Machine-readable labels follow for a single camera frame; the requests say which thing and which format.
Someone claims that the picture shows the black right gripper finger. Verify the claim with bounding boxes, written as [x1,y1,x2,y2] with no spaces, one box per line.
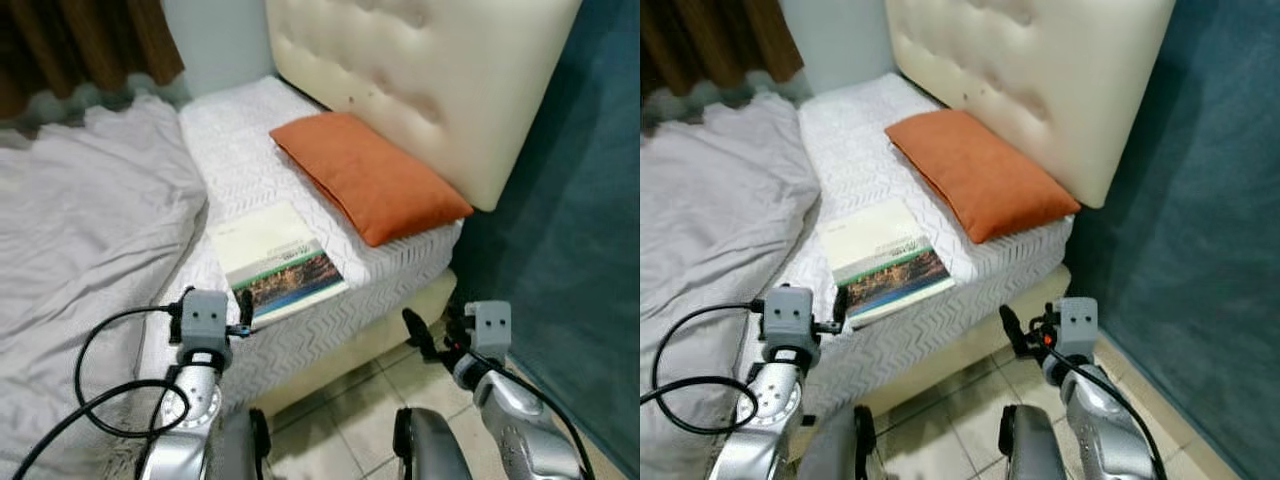
[1000,305,1031,358]
[402,308,438,363]

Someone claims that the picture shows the orange pillow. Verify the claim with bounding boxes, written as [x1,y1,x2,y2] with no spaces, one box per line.
[268,112,476,249]
[884,109,1084,246]

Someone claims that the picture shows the cream bed base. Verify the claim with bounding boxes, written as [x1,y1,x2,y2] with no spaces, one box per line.
[860,265,1074,422]
[250,270,462,417]

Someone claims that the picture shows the white book with photo cover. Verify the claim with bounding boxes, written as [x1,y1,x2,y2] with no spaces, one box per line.
[818,197,957,330]
[212,200,352,330]

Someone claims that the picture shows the silver right robot leg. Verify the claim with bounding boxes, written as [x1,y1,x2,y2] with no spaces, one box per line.
[998,405,1067,480]
[392,405,477,480]

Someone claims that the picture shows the silver robot leg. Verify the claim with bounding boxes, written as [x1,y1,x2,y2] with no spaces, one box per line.
[800,405,880,480]
[215,405,274,480]
[998,405,1067,480]
[392,405,477,480]

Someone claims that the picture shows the silver left robot leg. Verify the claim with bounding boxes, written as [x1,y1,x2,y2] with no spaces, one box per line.
[215,405,274,480]
[800,405,880,480]

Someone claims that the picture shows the grey crumpled blanket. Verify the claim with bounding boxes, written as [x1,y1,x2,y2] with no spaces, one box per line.
[0,95,210,480]
[640,92,824,480]

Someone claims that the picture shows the white patterned mattress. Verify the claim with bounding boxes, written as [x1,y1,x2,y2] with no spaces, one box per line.
[140,76,467,403]
[745,72,1077,421]

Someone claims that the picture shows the cream padded headboard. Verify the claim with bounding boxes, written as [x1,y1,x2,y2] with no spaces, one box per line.
[265,0,584,214]
[885,0,1177,210]

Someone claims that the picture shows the brown pleated curtain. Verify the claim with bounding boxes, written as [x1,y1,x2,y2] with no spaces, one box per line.
[640,0,805,103]
[0,0,187,122]

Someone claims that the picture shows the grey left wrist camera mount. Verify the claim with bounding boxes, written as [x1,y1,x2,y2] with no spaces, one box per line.
[762,286,814,352]
[180,290,232,352]

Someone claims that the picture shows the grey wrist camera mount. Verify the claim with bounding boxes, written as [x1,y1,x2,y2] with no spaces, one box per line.
[762,286,814,352]
[180,290,232,352]
[1055,297,1100,362]
[468,301,514,364]

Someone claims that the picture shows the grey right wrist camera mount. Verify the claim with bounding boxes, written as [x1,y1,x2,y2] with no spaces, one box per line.
[468,301,514,364]
[1055,297,1100,362]

